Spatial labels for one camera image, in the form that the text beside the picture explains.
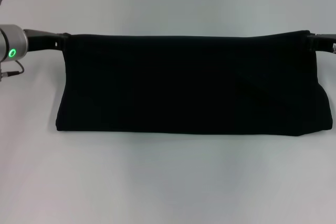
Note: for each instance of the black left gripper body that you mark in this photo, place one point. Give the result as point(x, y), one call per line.
point(42, 41)

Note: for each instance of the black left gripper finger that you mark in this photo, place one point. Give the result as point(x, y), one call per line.
point(65, 41)

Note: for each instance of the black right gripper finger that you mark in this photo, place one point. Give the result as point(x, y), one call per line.
point(316, 41)

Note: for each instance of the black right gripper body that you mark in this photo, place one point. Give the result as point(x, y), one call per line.
point(331, 41)

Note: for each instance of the black t-shirt with white print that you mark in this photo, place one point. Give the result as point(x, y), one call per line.
point(183, 85)

